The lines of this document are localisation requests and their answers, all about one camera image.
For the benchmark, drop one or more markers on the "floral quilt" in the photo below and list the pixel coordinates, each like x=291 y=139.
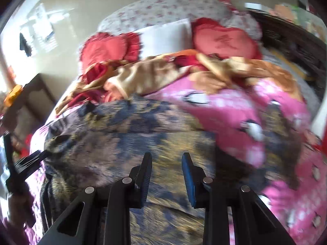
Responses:
x=166 y=7

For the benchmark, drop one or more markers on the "dark wooden cabinet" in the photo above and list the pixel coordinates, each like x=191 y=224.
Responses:
x=33 y=102

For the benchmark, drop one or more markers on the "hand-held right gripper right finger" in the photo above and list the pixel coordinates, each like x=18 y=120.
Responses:
x=189 y=181

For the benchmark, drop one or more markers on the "dark hanging cloth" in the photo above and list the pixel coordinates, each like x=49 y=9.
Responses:
x=25 y=44

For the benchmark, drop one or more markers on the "gold red satin quilt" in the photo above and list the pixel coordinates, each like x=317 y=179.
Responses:
x=153 y=74

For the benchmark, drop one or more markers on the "blue brown patterned garment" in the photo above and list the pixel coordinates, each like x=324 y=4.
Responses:
x=127 y=137

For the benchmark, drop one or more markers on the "person's left hand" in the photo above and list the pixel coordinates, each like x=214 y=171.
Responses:
x=15 y=205

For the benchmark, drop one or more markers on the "red heart pillow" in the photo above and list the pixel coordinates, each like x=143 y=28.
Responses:
x=224 y=39
x=102 y=51

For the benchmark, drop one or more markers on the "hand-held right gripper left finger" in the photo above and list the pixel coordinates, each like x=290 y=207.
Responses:
x=144 y=181

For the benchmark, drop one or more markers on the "white pillow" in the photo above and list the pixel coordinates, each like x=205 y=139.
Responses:
x=163 y=38

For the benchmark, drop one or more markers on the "person's left forearm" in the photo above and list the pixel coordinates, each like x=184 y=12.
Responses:
x=11 y=234

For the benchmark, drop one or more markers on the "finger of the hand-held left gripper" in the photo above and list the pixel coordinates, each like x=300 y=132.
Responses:
x=32 y=161

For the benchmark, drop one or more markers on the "pink printed bed sheet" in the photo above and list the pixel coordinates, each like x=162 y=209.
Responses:
x=230 y=112

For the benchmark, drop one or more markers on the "orange packet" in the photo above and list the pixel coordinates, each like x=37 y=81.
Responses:
x=14 y=95

